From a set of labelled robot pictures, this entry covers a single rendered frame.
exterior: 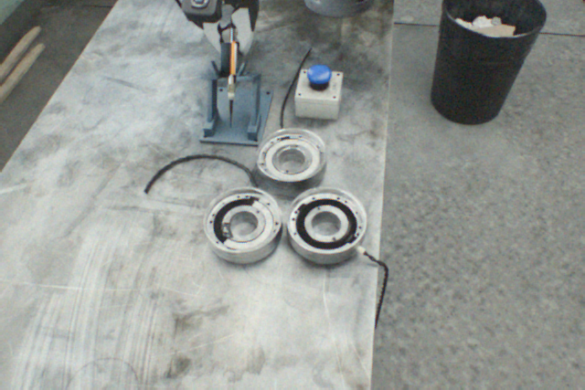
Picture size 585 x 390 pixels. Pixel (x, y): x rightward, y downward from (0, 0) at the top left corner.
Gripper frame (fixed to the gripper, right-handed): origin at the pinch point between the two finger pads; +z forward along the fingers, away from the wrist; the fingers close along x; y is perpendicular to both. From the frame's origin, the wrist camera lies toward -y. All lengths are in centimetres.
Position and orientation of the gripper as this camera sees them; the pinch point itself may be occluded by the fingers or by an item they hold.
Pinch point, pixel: (231, 50)
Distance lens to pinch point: 79.7
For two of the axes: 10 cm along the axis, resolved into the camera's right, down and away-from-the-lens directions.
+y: 1.5, -7.6, 6.3
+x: -9.9, -0.9, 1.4
